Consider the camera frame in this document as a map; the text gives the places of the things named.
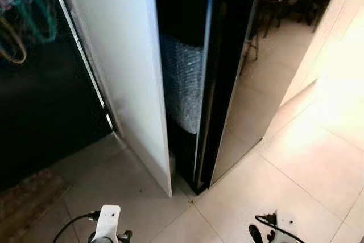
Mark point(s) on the white fridge door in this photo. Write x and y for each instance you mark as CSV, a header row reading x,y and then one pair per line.
x,y
125,72

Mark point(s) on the black glossy fridge door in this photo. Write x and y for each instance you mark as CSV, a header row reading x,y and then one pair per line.
x,y
250,72

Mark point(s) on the grey speckled fridge panel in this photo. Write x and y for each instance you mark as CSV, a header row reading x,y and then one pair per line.
x,y
182,83

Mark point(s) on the tan clothes hanger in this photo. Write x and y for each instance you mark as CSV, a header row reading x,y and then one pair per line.
x,y
21,52

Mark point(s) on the green clothes hangers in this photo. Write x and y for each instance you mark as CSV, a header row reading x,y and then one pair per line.
x,y
31,1

